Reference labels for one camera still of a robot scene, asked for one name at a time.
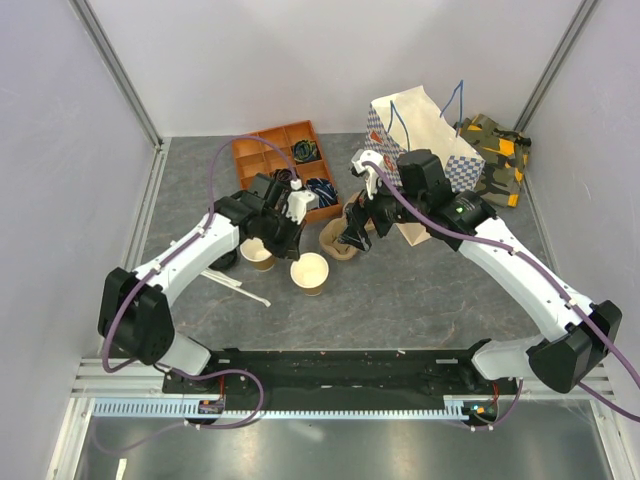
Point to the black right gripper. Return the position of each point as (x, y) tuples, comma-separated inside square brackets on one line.
[(355, 233)]

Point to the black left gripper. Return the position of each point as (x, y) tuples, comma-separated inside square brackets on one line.
[(290, 247)]

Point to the paper cup front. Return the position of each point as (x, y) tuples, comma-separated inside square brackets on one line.
[(310, 272)]

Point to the paper cup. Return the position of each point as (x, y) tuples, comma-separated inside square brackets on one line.
[(310, 272), (254, 251)]

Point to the black plastic cup lid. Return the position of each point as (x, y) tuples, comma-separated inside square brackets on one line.
[(226, 262)]

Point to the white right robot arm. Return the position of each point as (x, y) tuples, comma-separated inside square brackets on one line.
[(575, 334)]

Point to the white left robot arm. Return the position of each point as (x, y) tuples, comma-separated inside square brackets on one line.
[(135, 313)]

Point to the checkered paper takeout bag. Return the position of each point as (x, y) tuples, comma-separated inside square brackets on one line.
[(430, 135)]

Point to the dark rolled sock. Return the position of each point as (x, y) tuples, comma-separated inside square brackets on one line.
[(284, 176)]

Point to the blue striped rolled sock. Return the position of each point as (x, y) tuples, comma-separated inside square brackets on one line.
[(324, 190)]

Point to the paper cup near tray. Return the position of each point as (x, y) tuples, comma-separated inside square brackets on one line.
[(254, 251)]

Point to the orange compartment tray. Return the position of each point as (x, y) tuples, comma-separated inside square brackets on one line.
[(251, 158)]

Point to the green blue rolled sock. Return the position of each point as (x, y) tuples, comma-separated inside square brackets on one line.
[(305, 151)]

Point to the wrapped straw middle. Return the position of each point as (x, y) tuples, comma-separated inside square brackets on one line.
[(221, 276)]

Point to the camouflage cloth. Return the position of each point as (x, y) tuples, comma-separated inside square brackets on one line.
[(505, 152)]

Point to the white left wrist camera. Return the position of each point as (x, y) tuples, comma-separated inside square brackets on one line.
[(299, 202)]

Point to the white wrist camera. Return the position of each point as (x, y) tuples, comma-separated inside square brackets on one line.
[(368, 164), (299, 202)]

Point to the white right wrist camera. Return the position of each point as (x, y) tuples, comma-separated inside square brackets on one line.
[(368, 164)]

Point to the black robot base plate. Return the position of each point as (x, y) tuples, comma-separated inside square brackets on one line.
[(452, 366)]

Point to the grey slotted cable duct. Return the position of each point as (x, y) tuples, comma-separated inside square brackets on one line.
[(197, 408)]

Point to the aluminium frame rail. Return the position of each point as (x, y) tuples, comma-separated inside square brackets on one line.
[(146, 381)]

